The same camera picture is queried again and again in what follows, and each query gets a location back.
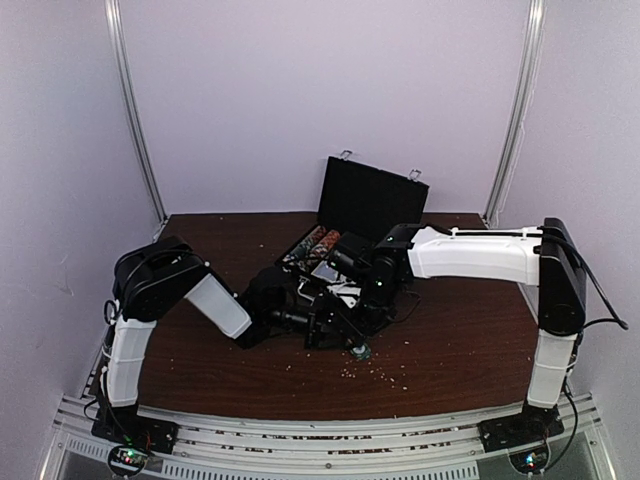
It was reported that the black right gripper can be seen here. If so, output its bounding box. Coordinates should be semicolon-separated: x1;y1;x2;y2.
335;277;403;350

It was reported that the green poker chip stack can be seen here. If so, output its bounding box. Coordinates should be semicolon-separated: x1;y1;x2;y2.
350;344;371;361

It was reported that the black poker set case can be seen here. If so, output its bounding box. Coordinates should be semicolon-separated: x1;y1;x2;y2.
276;151;429;276

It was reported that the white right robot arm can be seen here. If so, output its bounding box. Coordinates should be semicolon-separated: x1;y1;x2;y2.
328;218;586;442

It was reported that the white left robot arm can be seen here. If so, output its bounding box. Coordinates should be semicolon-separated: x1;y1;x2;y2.
100;236;333;444

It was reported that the left row of poker chips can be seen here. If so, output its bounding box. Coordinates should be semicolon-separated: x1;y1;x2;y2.
282;225;327;264

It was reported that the row of poker chips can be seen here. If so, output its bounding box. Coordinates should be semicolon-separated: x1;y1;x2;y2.
282;225;327;264
308;230;341;261

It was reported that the blue yellow card deck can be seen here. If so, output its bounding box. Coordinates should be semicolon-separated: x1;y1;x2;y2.
311;260;340;283

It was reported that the right row of poker chips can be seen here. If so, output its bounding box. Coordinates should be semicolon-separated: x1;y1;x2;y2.
308;230;341;261

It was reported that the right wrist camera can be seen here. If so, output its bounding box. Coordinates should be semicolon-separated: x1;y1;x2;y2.
327;232;373;281

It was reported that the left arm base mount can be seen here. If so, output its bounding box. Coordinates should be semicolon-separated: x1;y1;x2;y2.
89;395;179;479

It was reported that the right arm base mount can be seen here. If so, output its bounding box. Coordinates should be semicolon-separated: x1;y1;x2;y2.
477;403;565;476

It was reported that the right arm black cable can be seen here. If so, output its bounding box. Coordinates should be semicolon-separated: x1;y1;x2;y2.
539;224;631;474

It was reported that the right aluminium frame post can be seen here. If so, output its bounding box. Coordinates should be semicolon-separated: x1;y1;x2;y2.
483;0;546;228

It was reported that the aluminium frame post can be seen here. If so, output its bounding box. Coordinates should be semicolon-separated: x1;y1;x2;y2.
483;0;546;228
104;0;168;225

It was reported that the left aluminium frame post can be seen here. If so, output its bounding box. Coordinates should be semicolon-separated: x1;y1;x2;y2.
104;0;168;225

